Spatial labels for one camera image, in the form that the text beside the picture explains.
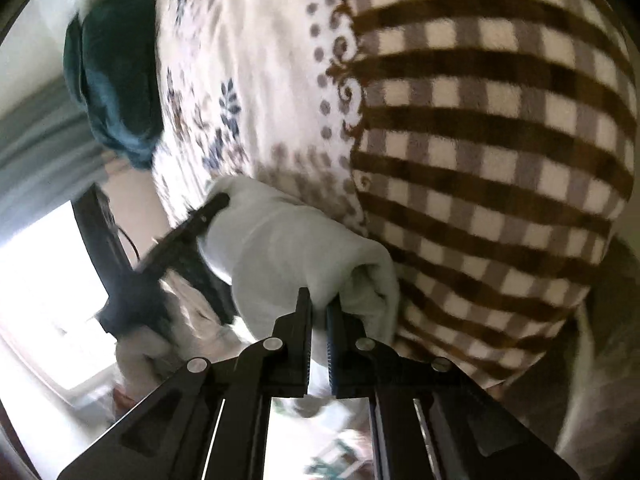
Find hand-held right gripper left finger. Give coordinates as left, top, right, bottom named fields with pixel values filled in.
left=57, top=287, right=313, bottom=480

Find dark teal duvet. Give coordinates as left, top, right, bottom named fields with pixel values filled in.
left=62, top=0, right=166, bottom=171

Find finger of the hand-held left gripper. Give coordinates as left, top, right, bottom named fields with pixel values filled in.
left=137, top=192, right=231, bottom=281
left=170, top=252, right=236, bottom=323

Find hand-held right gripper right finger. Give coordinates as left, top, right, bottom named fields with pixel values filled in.
left=326, top=296, right=581, bottom=480

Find floral checked bed blanket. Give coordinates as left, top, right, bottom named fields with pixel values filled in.
left=150, top=0, right=636, bottom=391

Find light green pants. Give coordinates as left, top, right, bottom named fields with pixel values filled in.
left=196, top=175, right=401, bottom=418

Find teal shelf rack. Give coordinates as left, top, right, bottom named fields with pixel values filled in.
left=305, top=435, right=373, bottom=480

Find grey-blue striped curtain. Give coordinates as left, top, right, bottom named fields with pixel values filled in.
left=0, top=75, right=108, bottom=216

